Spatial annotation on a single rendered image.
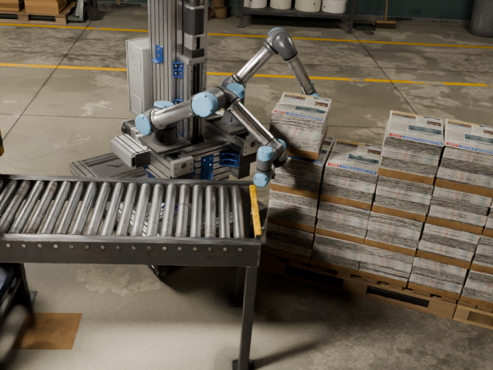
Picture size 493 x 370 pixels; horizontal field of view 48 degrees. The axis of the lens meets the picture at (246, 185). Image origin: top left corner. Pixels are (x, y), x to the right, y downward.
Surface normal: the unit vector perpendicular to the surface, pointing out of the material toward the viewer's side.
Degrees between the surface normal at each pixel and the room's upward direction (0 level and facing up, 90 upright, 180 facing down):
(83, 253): 90
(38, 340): 0
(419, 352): 0
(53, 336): 0
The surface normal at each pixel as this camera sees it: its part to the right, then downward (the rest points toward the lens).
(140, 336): 0.06, -0.86
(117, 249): 0.05, 0.51
